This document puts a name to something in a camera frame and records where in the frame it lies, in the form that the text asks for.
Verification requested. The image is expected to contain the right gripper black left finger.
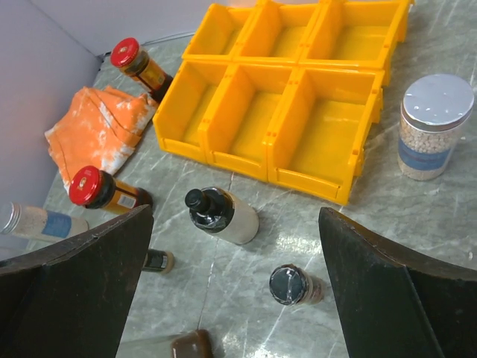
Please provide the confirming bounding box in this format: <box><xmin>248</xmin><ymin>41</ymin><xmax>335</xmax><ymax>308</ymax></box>
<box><xmin>1</xmin><ymin>205</ymin><xmax>154</xmax><ymax>357</ymax></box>

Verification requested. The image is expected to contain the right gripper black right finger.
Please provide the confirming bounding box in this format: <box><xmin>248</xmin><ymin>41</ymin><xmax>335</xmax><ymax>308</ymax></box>
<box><xmin>318</xmin><ymin>207</ymin><xmax>476</xmax><ymax>357</ymax></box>

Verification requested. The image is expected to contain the red lid sauce jar front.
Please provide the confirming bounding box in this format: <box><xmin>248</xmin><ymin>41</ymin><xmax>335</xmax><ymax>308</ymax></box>
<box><xmin>69</xmin><ymin>166</ymin><xmax>154</xmax><ymax>215</ymax></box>

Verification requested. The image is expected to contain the red lid sauce jar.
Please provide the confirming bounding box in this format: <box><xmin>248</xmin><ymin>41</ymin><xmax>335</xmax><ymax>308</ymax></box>
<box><xmin>110</xmin><ymin>37</ymin><xmax>173</xmax><ymax>103</ymax></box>
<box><xmin>69</xmin><ymin>166</ymin><xmax>154</xmax><ymax>215</ymax></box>

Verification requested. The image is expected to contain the glass oil bottle gold spout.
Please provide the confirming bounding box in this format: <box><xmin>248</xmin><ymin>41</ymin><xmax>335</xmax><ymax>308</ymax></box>
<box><xmin>115</xmin><ymin>329</ymin><xmax>214</xmax><ymax>358</ymax></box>

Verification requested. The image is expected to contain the red lid sauce jar back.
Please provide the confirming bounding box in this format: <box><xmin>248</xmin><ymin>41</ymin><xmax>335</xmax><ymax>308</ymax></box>
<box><xmin>110</xmin><ymin>37</ymin><xmax>173</xmax><ymax>103</ymax></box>

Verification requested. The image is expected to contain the silver cap spice bottle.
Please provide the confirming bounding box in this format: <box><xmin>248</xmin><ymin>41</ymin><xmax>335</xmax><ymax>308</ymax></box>
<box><xmin>1</xmin><ymin>202</ymin><xmax>89</xmax><ymax>242</ymax></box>

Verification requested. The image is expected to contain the left small black cap shaker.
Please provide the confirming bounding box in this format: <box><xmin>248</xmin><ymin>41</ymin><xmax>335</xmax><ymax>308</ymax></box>
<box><xmin>142</xmin><ymin>249</ymin><xmax>174</xmax><ymax>274</ymax></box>

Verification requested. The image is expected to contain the small black cap shaker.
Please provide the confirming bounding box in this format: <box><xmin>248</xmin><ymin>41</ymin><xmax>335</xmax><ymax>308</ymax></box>
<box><xmin>142</xmin><ymin>249</ymin><xmax>174</xmax><ymax>274</ymax></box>
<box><xmin>268</xmin><ymin>264</ymin><xmax>325</xmax><ymax>306</ymax></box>

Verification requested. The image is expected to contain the right small black cap shaker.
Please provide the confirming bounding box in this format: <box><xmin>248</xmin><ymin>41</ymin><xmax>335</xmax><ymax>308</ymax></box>
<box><xmin>268</xmin><ymin>264</ymin><xmax>325</xmax><ymax>306</ymax></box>

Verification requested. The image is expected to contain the white powder bottle black cap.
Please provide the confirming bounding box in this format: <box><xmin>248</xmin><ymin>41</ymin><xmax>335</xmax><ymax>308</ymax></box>
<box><xmin>184</xmin><ymin>186</ymin><xmax>259</xmax><ymax>245</ymax></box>

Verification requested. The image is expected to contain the orange white cloth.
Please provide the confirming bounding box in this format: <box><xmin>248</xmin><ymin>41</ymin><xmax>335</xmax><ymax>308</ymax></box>
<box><xmin>45</xmin><ymin>86</ymin><xmax>158</xmax><ymax>189</ymax></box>

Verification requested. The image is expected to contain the yellow bin front right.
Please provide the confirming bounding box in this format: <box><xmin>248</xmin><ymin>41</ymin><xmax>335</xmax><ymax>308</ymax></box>
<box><xmin>267</xmin><ymin>68</ymin><xmax>385</xmax><ymax>205</ymax></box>

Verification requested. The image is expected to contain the white peppercorn jar silver lid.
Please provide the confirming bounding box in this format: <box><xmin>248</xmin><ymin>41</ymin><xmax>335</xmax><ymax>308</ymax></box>
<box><xmin>397</xmin><ymin>74</ymin><xmax>475</xmax><ymax>181</ymax></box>

